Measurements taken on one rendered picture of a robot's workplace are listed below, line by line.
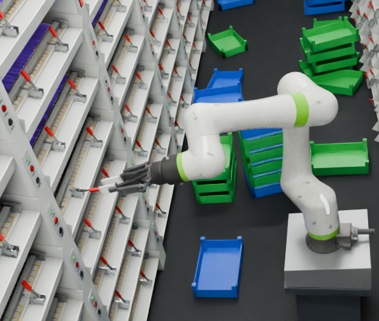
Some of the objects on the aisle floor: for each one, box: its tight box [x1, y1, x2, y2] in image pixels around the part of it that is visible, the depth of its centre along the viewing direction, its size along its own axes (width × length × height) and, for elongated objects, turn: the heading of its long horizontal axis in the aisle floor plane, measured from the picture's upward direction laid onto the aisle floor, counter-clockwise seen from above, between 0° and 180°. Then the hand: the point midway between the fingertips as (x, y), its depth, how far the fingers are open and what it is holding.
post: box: [127, 0, 181, 155], centre depth 291 cm, size 20×9×175 cm, turn 96°
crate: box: [310, 138, 369, 176], centre depth 319 cm, size 30×20×8 cm
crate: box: [192, 236, 244, 297], centre depth 276 cm, size 30×20×8 cm
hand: (110, 185), depth 194 cm, fingers open, 3 cm apart
